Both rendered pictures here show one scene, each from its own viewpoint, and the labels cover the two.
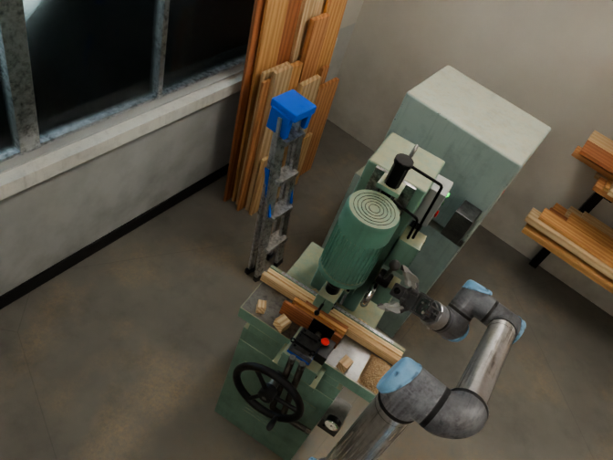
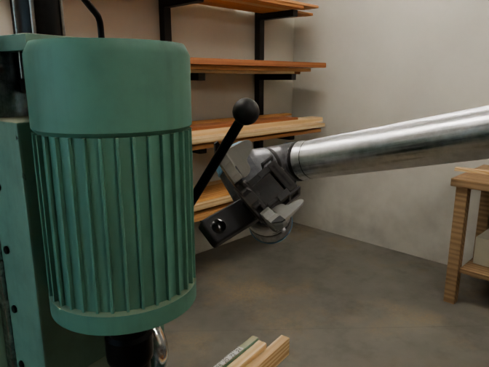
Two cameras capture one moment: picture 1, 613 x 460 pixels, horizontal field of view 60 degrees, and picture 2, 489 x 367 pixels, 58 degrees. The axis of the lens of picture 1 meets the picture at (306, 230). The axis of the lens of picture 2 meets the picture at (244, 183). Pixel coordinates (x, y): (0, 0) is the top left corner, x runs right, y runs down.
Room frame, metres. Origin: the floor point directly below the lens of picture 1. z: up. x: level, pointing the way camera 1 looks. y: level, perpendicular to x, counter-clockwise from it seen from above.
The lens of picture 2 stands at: (0.88, 0.24, 1.47)
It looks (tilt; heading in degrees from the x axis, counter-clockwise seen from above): 13 degrees down; 293
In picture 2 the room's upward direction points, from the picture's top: straight up
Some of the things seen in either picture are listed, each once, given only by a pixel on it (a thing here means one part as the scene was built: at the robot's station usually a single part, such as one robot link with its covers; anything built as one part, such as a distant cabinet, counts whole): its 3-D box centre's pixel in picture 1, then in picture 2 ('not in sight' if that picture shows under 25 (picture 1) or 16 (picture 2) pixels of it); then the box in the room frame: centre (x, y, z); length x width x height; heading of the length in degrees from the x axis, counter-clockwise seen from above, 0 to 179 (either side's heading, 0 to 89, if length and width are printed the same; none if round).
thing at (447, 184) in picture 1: (431, 201); not in sight; (1.50, -0.38, 1.40); 0.10 x 0.06 x 0.16; 167
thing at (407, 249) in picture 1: (405, 250); not in sight; (1.40, -0.36, 1.22); 0.09 x 0.08 x 0.15; 167
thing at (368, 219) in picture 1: (357, 240); (118, 180); (1.22, -0.17, 1.35); 0.18 x 0.18 x 0.31
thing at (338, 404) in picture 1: (335, 416); not in sight; (1.02, -0.39, 0.58); 0.12 x 0.08 x 0.08; 167
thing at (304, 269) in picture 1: (321, 313); not in sight; (1.34, -0.19, 0.76); 0.57 x 0.45 x 0.09; 167
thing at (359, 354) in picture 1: (313, 344); not in sight; (1.11, -0.19, 0.87); 0.61 x 0.30 x 0.06; 77
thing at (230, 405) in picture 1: (296, 359); not in sight; (1.34, -0.19, 0.35); 0.58 x 0.45 x 0.71; 167
